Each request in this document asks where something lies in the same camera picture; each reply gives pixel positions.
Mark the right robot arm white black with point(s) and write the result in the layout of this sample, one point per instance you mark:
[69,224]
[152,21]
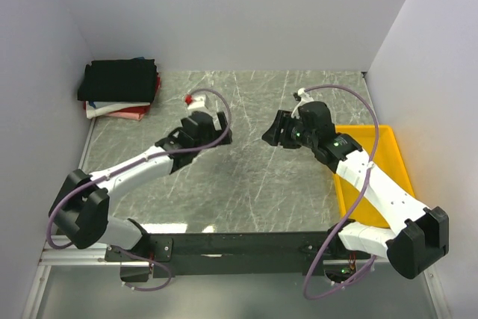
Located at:
[415,236]

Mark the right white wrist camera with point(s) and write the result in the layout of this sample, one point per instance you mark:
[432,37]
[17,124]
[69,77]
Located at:
[303,98]

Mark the pink folded t shirt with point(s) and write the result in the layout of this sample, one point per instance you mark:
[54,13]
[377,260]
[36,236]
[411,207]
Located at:
[127,115]

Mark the black t shirt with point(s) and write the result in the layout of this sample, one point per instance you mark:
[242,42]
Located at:
[117,80]

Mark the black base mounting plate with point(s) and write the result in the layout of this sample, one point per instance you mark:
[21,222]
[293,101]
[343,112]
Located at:
[190,254]

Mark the yellow plastic tray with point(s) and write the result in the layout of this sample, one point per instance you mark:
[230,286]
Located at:
[390,161]

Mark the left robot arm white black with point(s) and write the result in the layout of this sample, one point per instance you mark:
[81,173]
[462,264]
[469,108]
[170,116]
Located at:
[82,208]

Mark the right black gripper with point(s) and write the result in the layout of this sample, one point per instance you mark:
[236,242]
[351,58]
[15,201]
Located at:
[282,121]

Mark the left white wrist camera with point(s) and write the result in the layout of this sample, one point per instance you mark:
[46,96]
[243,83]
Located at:
[196,102]

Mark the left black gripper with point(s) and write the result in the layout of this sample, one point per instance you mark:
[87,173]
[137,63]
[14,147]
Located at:
[216,134]

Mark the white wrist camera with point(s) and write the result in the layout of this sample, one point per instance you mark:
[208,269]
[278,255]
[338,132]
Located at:
[196,102]
[303,98]

